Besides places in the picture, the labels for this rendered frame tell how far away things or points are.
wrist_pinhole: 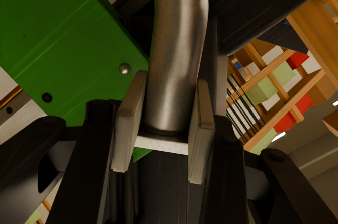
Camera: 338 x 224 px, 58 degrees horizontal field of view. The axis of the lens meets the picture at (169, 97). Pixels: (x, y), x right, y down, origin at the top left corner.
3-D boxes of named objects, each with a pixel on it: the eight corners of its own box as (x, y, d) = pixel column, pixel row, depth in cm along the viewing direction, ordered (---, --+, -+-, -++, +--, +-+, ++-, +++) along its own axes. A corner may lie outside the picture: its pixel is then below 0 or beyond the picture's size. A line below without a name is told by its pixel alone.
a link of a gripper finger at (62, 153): (103, 181, 12) (28, 170, 12) (124, 125, 17) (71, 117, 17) (106, 148, 12) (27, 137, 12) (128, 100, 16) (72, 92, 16)
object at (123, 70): (135, 68, 28) (133, 71, 27) (125, 75, 29) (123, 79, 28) (127, 58, 28) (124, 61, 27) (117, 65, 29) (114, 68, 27)
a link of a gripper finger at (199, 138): (198, 125, 13) (216, 128, 13) (195, 78, 19) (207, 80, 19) (187, 184, 14) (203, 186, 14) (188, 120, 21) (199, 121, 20)
